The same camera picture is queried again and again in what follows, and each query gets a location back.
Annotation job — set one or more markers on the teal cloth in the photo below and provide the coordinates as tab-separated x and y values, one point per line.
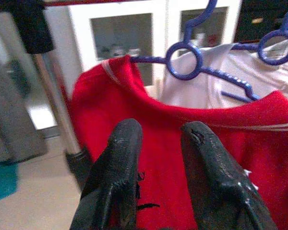
2	182

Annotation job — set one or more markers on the grey hanging garment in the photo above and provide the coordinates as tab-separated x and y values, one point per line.
12	107

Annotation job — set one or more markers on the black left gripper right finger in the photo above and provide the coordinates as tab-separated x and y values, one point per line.
213	172

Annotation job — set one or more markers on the silver rack pole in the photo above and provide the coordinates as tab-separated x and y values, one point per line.
55	100

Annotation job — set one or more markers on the red knit shirt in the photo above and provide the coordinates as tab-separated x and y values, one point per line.
163	134

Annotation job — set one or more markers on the white glass-door cabinet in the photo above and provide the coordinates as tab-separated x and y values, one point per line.
79	36

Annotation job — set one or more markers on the black rack top fitting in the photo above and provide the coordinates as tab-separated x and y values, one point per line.
31	28

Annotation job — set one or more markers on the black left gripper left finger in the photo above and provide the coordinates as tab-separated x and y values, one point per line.
120	155

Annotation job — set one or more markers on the light grey shirt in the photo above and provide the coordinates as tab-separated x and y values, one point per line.
196	93

